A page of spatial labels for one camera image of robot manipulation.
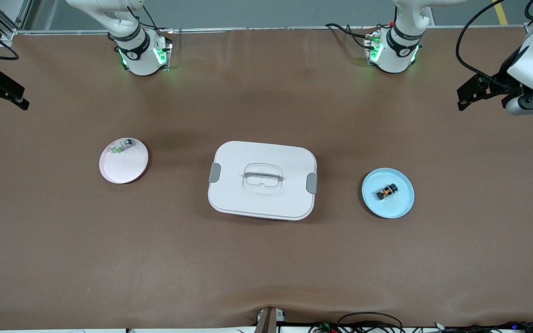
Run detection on aluminium frame profile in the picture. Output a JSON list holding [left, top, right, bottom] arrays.
[[0, 0, 34, 42]]

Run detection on black looped cable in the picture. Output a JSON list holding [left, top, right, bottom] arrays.
[[337, 312, 404, 333]]

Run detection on light blue round plate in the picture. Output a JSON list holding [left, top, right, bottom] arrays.
[[361, 167, 415, 219]]

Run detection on black left arm wrist cable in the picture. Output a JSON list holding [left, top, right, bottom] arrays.
[[455, 0, 533, 89]]

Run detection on pink round plate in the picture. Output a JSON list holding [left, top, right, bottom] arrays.
[[99, 137, 149, 185]]

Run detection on orange push-button switch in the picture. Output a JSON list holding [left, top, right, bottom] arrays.
[[376, 183, 398, 201]]

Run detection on white lidded box grey latches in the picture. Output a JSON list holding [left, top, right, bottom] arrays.
[[207, 141, 318, 221]]

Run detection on brown camera mount post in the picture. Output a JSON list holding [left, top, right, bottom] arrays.
[[254, 307, 286, 333]]

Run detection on black right arm base cable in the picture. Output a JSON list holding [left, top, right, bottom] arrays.
[[127, 4, 161, 31]]

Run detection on green push-button switch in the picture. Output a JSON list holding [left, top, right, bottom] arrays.
[[112, 138, 136, 154]]

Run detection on black arm base cable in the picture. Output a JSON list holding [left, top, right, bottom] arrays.
[[127, 4, 161, 31], [325, 23, 390, 49]]

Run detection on black left arm base cable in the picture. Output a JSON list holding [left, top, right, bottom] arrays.
[[325, 23, 390, 49]]

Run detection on black cable bundle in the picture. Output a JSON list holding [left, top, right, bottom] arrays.
[[433, 321, 533, 333]]

